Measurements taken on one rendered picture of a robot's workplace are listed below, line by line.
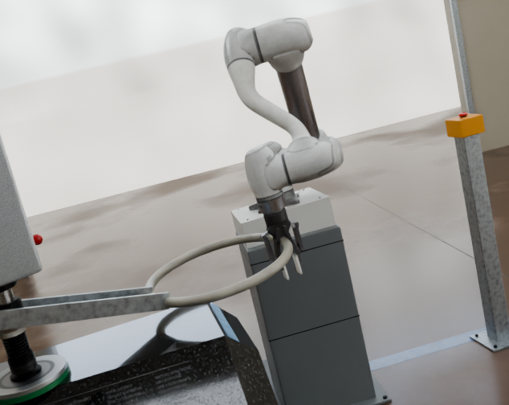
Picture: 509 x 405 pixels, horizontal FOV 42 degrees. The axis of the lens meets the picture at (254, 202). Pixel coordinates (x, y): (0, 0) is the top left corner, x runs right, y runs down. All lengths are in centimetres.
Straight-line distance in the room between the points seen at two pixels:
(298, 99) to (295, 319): 91
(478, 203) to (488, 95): 449
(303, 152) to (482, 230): 133
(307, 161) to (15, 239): 88
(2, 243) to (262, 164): 80
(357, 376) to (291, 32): 148
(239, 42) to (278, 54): 15
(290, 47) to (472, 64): 519
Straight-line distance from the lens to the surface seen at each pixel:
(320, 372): 295
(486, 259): 323
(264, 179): 207
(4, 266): 175
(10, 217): 174
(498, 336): 339
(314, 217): 276
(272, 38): 240
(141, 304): 195
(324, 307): 284
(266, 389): 185
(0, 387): 192
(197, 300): 191
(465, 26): 746
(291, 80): 252
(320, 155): 206
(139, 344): 194
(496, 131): 765
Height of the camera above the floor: 155
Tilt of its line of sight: 12 degrees down
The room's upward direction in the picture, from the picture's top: 13 degrees counter-clockwise
